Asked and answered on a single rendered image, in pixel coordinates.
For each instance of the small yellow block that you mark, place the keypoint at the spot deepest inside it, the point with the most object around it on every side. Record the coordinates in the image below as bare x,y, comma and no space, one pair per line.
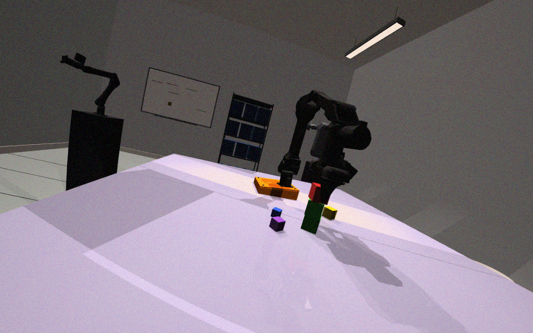
329,212

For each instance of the green block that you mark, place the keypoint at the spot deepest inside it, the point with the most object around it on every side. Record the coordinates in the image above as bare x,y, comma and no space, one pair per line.
314,209
310,224

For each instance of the purple block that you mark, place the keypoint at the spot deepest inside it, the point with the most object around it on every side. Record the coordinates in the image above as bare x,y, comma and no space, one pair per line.
277,223

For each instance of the red block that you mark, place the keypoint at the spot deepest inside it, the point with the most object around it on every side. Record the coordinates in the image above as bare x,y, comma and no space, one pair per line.
315,194

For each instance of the blue block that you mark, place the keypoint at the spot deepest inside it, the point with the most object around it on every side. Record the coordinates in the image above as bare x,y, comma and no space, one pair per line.
276,212

